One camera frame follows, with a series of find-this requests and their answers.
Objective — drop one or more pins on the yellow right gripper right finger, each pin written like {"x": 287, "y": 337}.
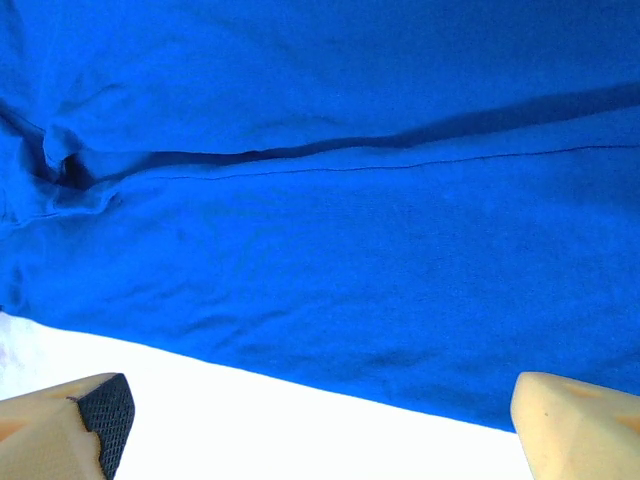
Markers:
{"x": 590, "y": 435}

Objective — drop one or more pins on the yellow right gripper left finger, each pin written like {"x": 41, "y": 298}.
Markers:
{"x": 40, "y": 435}

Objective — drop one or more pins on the blue t-shirt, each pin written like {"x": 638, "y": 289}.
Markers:
{"x": 320, "y": 225}

